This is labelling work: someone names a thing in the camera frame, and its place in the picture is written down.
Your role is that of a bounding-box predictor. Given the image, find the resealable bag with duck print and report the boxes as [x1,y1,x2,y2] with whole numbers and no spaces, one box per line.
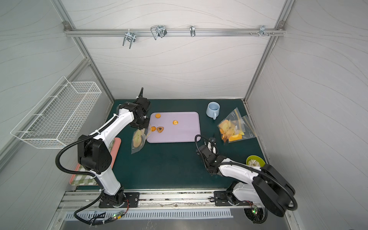
[131,126,151,154]

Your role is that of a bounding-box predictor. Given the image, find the brown heart cookie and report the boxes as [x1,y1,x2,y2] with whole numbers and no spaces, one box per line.
[157,126,164,133]

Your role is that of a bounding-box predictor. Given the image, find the resealable bag table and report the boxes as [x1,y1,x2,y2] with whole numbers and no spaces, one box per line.
[218,108,245,143]

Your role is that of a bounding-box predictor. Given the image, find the metal tongs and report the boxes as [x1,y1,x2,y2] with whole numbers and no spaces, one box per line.
[208,137,218,154]

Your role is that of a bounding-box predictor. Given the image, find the clear resealable bag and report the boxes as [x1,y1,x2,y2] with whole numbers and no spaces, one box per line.
[236,115,257,140]

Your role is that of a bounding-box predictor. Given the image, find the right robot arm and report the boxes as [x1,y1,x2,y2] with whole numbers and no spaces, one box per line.
[194,135,298,224]

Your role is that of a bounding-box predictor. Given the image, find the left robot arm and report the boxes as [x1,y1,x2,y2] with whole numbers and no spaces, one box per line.
[55,91,150,226]

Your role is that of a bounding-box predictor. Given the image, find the lilac plastic tray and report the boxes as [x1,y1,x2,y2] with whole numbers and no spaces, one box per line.
[147,112,201,143]

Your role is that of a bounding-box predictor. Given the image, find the green bowl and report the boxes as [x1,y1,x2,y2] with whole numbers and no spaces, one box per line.
[246,155,265,167]

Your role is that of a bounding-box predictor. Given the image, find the light blue ceramic mug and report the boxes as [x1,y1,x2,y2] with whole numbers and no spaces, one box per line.
[206,102,220,120]

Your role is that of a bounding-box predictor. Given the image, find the metal hook clamp left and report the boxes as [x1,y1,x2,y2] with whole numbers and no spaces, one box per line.
[122,30,136,49]

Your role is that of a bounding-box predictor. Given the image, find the pink tray with checked cloth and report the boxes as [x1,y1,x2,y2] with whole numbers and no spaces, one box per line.
[70,138,121,186]

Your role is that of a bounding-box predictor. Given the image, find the metal hook clamp middle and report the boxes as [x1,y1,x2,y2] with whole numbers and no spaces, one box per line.
[150,25,167,40]

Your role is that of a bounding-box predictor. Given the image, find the metal hook clamp small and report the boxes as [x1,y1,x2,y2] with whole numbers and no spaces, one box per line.
[189,25,196,37]

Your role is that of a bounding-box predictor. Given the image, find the metal hook clamp right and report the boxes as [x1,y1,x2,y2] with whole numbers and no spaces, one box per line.
[249,25,274,37]

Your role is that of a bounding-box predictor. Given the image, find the white wire basket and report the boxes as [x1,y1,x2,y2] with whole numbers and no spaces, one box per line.
[10,77,102,149]

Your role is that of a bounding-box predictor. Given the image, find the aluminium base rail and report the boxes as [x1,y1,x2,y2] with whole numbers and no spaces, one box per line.
[57,188,294,209]

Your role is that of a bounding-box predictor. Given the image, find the aluminium cross rail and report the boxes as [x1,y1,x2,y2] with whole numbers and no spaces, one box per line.
[64,28,286,37]

